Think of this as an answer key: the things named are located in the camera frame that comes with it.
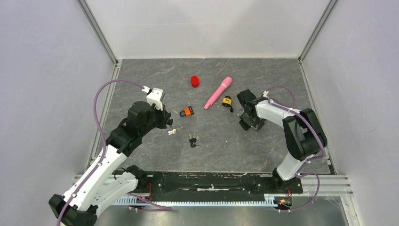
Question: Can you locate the yellow black padlock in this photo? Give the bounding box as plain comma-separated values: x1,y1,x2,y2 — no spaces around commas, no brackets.
222,96,234,113

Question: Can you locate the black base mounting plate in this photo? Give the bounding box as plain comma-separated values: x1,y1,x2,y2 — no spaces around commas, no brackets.
134,171,303,194

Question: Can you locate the pink cylindrical wand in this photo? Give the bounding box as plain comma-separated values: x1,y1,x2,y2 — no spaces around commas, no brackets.
204,77,232,110

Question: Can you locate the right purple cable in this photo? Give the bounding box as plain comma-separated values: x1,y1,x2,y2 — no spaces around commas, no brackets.
265,86,327,213

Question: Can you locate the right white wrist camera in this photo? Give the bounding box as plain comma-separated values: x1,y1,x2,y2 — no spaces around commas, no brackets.
262,90,269,98

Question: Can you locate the black-head key bunch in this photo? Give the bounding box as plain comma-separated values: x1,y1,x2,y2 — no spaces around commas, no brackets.
189,133,200,148

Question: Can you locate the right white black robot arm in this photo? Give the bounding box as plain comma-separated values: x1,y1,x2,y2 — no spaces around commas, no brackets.
237,89,327,192

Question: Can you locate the white slotted cable duct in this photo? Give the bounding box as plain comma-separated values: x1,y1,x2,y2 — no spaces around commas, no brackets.
112,195,293,207

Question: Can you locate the red plastic cap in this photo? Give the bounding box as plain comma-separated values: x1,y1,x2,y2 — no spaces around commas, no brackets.
191,75,200,88

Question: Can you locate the orange black padlock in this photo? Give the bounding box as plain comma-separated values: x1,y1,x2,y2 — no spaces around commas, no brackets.
179,106,194,117

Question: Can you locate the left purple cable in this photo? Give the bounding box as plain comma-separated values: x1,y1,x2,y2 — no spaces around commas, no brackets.
56,79,173,226

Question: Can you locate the purple cable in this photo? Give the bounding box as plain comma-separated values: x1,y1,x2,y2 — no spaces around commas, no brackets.
265,86,327,213
56,79,173,226

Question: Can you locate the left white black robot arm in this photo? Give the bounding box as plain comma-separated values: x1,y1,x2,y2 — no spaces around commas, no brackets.
49,101,173,226

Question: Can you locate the small silver key bunch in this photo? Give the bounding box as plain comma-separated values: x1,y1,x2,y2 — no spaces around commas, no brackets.
168,126,183,135

